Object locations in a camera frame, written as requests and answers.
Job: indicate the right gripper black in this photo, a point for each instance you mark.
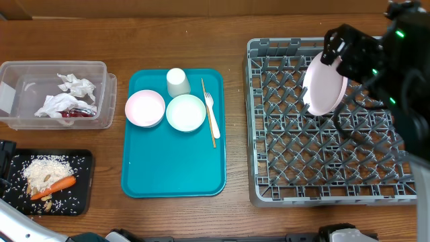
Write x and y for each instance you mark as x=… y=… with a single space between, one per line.
x=371 y=56

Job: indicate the rice and food scraps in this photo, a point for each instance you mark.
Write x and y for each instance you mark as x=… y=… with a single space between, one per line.
x=41 y=174

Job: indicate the large pink plate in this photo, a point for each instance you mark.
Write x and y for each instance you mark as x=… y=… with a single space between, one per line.
x=325 y=88

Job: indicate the orange carrot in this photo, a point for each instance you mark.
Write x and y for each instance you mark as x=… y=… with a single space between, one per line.
x=64 y=183

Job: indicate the white napkin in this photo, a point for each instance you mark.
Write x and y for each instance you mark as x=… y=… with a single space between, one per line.
x=76 y=93

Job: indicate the red snack wrapper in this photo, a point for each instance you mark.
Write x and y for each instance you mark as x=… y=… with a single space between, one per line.
x=78 y=113

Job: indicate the grey plastic dishwasher rack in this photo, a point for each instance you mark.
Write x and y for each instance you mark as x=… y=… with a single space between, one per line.
x=297 y=159

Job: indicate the pink bowl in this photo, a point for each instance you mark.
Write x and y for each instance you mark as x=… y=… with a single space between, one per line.
x=145 y=108

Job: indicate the white small bowl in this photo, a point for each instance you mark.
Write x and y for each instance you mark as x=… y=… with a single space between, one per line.
x=186 y=113

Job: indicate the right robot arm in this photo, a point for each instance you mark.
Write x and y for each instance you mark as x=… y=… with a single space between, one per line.
x=395 y=70

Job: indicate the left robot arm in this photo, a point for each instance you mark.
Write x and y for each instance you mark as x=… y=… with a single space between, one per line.
x=17 y=227

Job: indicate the black plastic tray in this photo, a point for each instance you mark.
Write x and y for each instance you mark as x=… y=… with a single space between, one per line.
x=71 y=201

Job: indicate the clear plastic bin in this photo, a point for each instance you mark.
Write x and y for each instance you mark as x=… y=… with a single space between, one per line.
x=25 y=85

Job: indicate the teal serving tray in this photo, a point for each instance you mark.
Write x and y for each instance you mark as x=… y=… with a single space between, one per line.
x=162 y=162

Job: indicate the white plastic fork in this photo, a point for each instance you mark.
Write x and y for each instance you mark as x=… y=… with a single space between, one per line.
x=210 y=102

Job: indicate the wooden chopstick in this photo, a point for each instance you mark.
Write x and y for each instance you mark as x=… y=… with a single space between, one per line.
x=208 y=114

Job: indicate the white paper cup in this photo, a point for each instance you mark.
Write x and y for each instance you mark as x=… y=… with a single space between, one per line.
x=177 y=82

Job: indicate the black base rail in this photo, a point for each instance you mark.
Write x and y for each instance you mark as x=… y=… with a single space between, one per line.
x=343 y=232

